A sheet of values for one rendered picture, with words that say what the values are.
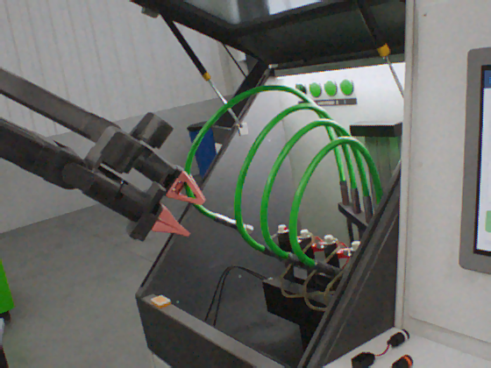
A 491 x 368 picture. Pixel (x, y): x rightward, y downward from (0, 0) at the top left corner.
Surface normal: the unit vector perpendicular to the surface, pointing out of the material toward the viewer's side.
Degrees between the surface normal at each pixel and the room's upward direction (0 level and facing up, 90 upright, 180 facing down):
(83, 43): 90
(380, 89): 90
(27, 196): 90
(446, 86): 76
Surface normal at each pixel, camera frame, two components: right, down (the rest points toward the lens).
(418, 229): -0.84, 0.03
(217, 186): 0.54, 0.07
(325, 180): -0.82, 0.26
